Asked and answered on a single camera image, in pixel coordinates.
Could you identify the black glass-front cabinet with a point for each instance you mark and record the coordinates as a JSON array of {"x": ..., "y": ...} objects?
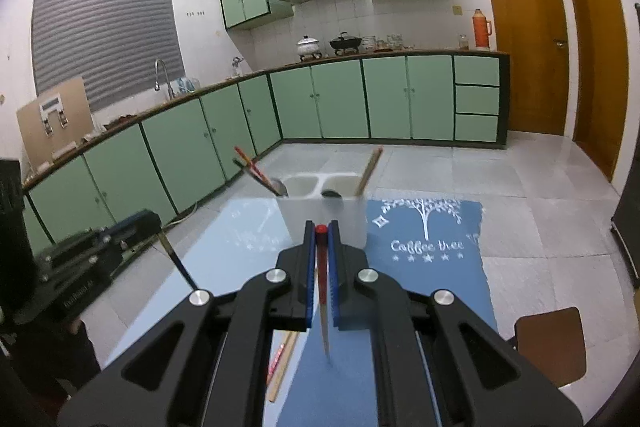
[{"x": 631, "y": 207}]

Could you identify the black wok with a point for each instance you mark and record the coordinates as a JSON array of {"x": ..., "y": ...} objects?
[{"x": 345, "y": 43}]

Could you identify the bottles by sink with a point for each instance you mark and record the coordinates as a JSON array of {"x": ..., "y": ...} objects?
[{"x": 187, "y": 85}]

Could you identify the metal spoon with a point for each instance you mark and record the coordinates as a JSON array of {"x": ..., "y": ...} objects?
[{"x": 279, "y": 188}]

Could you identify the black plastic spoon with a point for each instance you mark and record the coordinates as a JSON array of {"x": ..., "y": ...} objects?
[{"x": 331, "y": 194}]

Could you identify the printed cardboard box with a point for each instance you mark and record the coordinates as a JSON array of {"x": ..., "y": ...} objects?
[{"x": 75, "y": 117}]

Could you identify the black single chopstick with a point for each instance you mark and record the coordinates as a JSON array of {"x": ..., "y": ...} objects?
[{"x": 245, "y": 168}]

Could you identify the red-ended single chopstick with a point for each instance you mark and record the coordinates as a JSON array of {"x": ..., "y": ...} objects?
[{"x": 322, "y": 257}]

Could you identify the white plastic utensil holder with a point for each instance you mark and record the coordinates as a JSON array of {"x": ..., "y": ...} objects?
[{"x": 350, "y": 222}]

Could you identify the white cooking pot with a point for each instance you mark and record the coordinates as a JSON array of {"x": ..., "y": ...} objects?
[{"x": 309, "y": 48}]

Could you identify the dark thin single chopstick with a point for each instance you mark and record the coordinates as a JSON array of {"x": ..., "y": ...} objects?
[{"x": 177, "y": 262}]

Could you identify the metal sink faucet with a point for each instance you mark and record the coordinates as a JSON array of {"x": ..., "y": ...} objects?
[{"x": 169, "y": 84}]

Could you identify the brown wooden stool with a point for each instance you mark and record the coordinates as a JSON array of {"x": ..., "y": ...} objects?
[{"x": 550, "y": 347}]

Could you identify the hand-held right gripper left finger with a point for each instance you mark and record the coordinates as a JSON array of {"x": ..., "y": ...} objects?
[{"x": 311, "y": 277}]

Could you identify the plain wooden door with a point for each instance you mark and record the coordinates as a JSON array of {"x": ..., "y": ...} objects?
[{"x": 595, "y": 57}]

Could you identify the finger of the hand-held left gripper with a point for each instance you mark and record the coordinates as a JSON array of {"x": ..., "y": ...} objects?
[
  {"x": 145, "y": 219},
  {"x": 127, "y": 249}
]

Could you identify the dark blue mat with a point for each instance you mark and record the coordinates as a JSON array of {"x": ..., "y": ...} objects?
[{"x": 425, "y": 282}]

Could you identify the small metal tap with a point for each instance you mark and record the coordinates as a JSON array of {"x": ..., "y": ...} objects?
[{"x": 237, "y": 65}]

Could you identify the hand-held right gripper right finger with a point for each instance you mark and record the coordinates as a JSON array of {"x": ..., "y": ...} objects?
[{"x": 336, "y": 277}]

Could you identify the light blue mat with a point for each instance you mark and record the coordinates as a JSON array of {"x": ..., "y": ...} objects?
[{"x": 225, "y": 247}]

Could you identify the light wooden single chopstick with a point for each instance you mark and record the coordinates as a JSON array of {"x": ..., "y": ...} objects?
[{"x": 370, "y": 169}]

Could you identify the grey window blind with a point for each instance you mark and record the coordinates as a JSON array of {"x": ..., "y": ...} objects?
[{"x": 105, "y": 32}]

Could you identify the orange thermos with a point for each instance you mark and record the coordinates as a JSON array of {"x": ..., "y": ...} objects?
[{"x": 481, "y": 32}]

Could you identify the stack of bowls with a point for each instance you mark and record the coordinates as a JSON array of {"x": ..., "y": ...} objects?
[{"x": 369, "y": 44}]

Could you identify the red patterned single chopstick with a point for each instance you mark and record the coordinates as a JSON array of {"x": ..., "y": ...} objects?
[{"x": 252, "y": 167}]

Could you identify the green base cabinets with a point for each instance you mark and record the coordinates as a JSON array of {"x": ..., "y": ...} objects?
[{"x": 340, "y": 102}]

